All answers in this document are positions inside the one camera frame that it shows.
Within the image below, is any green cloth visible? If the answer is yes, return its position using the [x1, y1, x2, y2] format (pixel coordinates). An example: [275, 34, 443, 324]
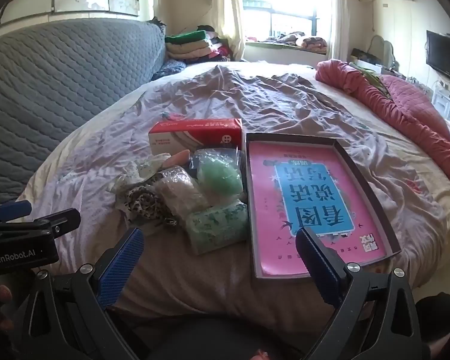
[350, 62, 392, 100]

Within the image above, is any red tissue box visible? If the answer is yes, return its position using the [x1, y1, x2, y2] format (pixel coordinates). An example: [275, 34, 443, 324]
[148, 118, 243, 158]

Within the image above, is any black patterned case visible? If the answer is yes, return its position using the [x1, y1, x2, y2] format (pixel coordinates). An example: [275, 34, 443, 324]
[350, 48, 379, 64]

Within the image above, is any stack of folded clothes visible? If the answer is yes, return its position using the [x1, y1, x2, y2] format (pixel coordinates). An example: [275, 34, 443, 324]
[164, 25, 231, 64]

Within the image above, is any cream curtain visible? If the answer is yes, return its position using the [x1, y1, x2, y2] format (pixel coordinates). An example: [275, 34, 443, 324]
[326, 0, 351, 62]
[225, 0, 246, 62]

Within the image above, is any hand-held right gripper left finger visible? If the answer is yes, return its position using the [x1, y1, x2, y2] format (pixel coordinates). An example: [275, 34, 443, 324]
[13, 227, 151, 360]

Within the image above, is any person's left hand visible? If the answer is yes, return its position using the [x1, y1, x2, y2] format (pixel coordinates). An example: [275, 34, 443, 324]
[0, 283, 19, 332]

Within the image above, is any pink quilt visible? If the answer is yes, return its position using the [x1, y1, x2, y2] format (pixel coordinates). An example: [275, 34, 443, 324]
[315, 60, 450, 188]

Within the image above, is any clear bag with white item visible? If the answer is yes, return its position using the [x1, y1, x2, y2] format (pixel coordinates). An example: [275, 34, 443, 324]
[154, 169, 209, 219]

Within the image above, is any white lace cloth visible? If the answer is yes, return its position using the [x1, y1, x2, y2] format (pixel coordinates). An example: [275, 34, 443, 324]
[116, 153, 173, 196]

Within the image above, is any dark cloth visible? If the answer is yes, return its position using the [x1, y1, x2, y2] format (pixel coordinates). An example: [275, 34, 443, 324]
[414, 292, 450, 346]

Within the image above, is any bedding on window seat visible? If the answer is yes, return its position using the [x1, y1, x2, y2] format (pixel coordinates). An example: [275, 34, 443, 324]
[247, 32, 328, 54]

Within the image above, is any pink quilted pillow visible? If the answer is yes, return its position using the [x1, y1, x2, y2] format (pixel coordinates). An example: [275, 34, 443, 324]
[379, 74, 450, 143]

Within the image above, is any white framed mirror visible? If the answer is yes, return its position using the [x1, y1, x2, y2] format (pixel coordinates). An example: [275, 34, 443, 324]
[369, 34, 394, 68]

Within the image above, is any peach soft item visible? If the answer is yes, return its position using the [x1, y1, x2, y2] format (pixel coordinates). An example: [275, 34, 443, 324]
[165, 151, 191, 166]

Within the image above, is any green sponge in clear bag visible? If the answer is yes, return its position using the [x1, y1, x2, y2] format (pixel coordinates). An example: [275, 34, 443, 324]
[193, 148, 246, 201]

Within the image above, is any purple blanket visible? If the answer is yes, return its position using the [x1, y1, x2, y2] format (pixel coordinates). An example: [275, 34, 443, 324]
[19, 64, 447, 308]

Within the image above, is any bed with cream sheet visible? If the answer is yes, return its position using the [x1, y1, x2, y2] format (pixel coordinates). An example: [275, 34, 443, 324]
[15, 60, 450, 323]

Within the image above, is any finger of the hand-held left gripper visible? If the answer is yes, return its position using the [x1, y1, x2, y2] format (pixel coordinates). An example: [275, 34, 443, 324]
[0, 208, 82, 239]
[0, 200, 33, 223]

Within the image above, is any black wall television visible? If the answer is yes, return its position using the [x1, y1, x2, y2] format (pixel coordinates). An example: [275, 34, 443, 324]
[425, 30, 450, 85]

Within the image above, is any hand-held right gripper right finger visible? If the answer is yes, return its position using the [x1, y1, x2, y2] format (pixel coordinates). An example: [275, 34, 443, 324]
[295, 227, 432, 360]

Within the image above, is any green patterned tissue pack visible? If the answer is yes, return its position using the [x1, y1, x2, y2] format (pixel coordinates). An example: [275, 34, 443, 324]
[185, 202, 250, 256]

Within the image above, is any grey quilted sofa back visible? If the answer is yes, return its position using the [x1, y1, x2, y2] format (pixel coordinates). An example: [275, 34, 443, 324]
[0, 19, 166, 207]

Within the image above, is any window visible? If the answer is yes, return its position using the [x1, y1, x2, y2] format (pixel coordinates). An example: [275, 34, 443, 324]
[240, 0, 334, 42]

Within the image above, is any leopard print scrunchie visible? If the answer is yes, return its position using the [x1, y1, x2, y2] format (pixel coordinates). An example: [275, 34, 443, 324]
[124, 184, 181, 227]

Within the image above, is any dark blue patterned pillow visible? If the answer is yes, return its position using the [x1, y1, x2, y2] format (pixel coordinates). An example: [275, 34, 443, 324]
[152, 59, 186, 81]

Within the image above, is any white cabinet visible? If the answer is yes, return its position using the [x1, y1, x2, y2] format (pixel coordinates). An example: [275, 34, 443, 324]
[431, 79, 450, 121]

